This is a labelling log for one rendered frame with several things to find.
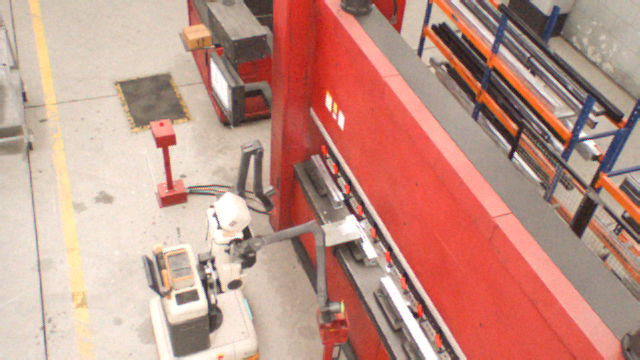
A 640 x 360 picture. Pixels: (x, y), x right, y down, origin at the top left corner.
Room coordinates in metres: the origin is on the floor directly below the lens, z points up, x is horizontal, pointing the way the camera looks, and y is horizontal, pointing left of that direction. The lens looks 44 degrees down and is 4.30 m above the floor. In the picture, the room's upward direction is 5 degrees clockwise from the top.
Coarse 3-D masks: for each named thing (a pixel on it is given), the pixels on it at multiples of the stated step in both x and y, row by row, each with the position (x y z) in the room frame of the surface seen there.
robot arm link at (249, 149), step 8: (248, 144) 3.08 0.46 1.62; (256, 144) 3.08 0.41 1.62; (248, 152) 3.02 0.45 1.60; (240, 160) 3.05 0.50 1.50; (248, 160) 3.03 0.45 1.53; (240, 168) 3.02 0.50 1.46; (248, 168) 3.04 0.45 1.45; (240, 176) 3.01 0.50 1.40; (240, 184) 3.01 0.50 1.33; (240, 192) 2.99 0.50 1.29
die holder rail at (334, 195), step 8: (312, 160) 3.73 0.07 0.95; (320, 160) 3.71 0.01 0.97; (320, 168) 3.63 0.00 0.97; (320, 176) 3.58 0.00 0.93; (328, 176) 3.55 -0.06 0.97; (328, 184) 3.47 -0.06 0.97; (328, 192) 3.44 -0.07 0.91; (336, 192) 3.39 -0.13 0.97; (336, 200) 3.31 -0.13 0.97; (336, 208) 3.31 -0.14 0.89
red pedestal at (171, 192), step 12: (168, 120) 4.22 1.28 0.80; (156, 132) 4.05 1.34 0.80; (168, 132) 4.07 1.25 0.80; (156, 144) 4.00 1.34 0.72; (168, 144) 4.03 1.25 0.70; (168, 156) 4.10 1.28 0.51; (168, 168) 4.09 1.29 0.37; (168, 180) 4.09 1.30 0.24; (180, 180) 4.22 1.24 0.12; (156, 192) 4.15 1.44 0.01; (168, 192) 4.06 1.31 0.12; (180, 192) 4.07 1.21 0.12; (168, 204) 4.02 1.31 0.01
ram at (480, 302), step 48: (336, 48) 3.51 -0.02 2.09; (336, 96) 3.44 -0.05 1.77; (336, 144) 3.37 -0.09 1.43; (384, 144) 2.85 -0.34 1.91; (384, 192) 2.76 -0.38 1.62; (432, 192) 2.38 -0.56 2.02; (432, 240) 2.30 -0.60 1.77; (480, 240) 2.02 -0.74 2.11; (432, 288) 2.20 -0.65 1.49; (480, 288) 1.93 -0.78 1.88; (480, 336) 1.84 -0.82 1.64; (528, 336) 1.64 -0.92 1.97
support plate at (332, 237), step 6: (336, 222) 3.07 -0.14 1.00; (342, 222) 3.08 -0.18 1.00; (348, 222) 3.08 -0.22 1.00; (324, 228) 3.01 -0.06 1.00; (330, 228) 3.01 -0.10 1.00; (330, 234) 2.96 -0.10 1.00; (336, 234) 2.96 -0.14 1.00; (348, 234) 2.97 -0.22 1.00; (354, 234) 2.98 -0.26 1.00; (330, 240) 2.91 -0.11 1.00; (336, 240) 2.91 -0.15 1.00; (342, 240) 2.92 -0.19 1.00; (348, 240) 2.92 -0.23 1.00
